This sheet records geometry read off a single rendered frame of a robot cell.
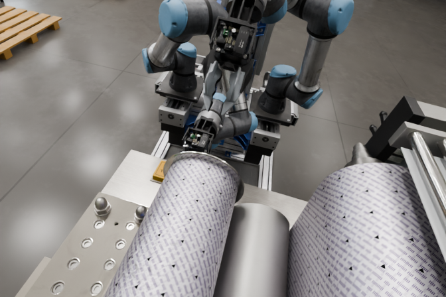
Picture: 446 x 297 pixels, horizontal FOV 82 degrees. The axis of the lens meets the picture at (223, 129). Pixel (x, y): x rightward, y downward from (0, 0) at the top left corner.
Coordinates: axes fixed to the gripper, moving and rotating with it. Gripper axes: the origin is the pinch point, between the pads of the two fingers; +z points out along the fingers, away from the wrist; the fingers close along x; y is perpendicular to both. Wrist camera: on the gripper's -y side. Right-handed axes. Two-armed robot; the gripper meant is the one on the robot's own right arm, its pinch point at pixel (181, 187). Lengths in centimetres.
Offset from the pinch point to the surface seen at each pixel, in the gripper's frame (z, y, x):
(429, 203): 15.6, 34.8, 29.7
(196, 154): 8.0, 22.9, 4.1
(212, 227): 17.9, 21.1, 9.7
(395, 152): -0.6, 27.3, 35.1
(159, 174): -13.2, -16.5, -11.5
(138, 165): -15.7, -19.0, -20.3
